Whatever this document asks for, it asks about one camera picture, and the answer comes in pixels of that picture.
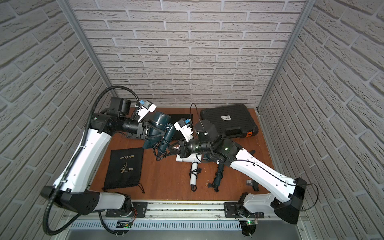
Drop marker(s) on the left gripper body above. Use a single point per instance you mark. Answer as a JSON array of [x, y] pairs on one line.
[[142, 129]]

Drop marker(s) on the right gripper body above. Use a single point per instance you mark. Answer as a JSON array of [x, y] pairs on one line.
[[184, 149]]

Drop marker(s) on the dark green hair dryer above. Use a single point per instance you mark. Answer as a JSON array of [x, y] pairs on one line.
[[218, 177], [160, 132]]

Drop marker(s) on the black printed drawstring pouch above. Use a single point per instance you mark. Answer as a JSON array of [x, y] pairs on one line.
[[124, 170]]

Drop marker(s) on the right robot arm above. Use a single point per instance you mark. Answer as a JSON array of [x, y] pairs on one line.
[[205, 144]]

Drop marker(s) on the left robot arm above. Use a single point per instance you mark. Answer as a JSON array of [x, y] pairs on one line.
[[70, 190]]

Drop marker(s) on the white hair dryer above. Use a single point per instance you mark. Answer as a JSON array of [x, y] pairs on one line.
[[195, 160]]

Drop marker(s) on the black fabric pouch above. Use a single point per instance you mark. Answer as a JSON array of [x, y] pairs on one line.
[[174, 118]]

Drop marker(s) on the black plastic tool case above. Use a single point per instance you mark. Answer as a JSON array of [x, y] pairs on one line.
[[233, 121]]

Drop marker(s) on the small black adapter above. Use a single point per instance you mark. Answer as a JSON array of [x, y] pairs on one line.
[[253, 184]]

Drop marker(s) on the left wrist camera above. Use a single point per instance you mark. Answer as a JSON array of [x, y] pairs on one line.
[[145, 108]]

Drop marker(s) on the aluminium rail frame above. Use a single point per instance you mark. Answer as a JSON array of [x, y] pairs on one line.
[[175, 216]]

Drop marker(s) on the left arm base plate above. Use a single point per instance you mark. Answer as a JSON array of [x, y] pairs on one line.
[[137, 209]]

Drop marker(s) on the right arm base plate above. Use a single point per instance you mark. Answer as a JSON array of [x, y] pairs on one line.
[[240, 210]]

